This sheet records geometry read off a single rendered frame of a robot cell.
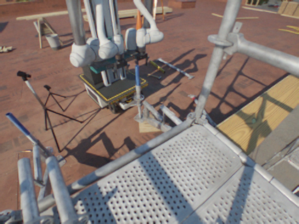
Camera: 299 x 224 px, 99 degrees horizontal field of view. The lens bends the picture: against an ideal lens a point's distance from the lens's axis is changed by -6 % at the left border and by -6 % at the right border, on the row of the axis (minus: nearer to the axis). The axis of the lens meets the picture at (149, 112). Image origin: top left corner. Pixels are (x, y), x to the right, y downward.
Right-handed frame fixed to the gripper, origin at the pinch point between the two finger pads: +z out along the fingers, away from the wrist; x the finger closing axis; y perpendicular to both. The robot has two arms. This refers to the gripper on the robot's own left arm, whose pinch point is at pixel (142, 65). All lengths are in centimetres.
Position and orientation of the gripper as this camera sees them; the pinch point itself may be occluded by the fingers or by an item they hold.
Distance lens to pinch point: 168.9
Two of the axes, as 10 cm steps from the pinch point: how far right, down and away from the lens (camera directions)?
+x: 7.3, -4.8, 4.9
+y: 6.8, 5.1, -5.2
